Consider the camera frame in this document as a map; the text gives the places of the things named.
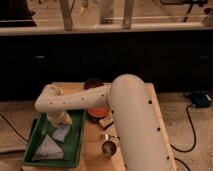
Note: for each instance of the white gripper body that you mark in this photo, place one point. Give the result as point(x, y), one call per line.
point(59, 118)

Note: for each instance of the green plastic tray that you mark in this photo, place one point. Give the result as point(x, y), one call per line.
point(71, 146)

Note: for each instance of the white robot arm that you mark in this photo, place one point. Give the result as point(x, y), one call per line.
point(142, 142)

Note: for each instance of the grey folded cloth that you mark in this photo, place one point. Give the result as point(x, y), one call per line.
point(48, 149)

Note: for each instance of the orange bowl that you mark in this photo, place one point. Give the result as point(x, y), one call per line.
point(98, 112)

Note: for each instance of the wooden block with black edge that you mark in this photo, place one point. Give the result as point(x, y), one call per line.
point(106, 122)

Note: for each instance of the dark brown bowl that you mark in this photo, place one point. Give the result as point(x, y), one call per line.
point(93, 83)

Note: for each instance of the wooden table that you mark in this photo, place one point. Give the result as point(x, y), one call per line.
point(92, 158)

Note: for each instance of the steel measuring cup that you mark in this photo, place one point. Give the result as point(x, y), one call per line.
point(108, 147)

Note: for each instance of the blue black floor device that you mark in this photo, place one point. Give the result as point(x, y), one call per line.
point(199, 99)

